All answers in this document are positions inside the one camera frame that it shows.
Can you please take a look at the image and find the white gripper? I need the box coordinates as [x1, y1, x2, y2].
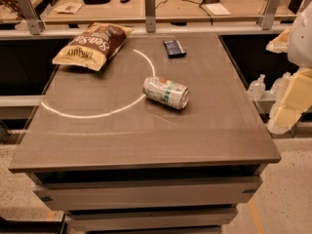
[266, 4, 312, 135]

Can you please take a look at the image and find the silver green 7up can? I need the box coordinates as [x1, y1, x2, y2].
[143, 76, 189, 110]

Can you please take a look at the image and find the clear plastic bottle right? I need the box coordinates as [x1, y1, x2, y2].
[270, 72, 291, 98]

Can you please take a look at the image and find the clear plastic bottle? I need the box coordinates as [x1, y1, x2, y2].
[270, 72, 291, 98]
[248, 74, 265, 101]

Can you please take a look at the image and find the clear plastic bottle left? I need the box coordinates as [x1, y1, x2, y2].
[248, 74, 265, 101]

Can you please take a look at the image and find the white paper sheet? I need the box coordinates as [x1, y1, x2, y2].
[206, 3, 230, 16]

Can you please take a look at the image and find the dark blue snack packet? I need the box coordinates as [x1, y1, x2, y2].
[163, 40, 186, 59]

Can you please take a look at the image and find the brown yellow chip bag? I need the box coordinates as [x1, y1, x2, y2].
[53, 22, 133, 71]

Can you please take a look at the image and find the black oblong object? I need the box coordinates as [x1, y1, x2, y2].
[83, 0, 111, 5]

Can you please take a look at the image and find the small paper packet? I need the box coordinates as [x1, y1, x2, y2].
[55, 2, 83, 14]

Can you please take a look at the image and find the grey table drawer cabinet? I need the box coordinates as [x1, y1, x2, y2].
[31, 165, 262, 233]

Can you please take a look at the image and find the right metal bracket post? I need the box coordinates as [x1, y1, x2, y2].
[257, 0, 281, 30]

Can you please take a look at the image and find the metal bracket post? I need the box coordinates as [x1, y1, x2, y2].
[17, 0, 45, 35]
[257, 0, 281, 30]
[144, 0, 156, 33]

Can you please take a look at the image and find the middle metal bracket post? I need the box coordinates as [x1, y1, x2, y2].
[144, 0, 156, 33]

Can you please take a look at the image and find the left metal bracket post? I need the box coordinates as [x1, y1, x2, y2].
[17, 0, 45, 35]

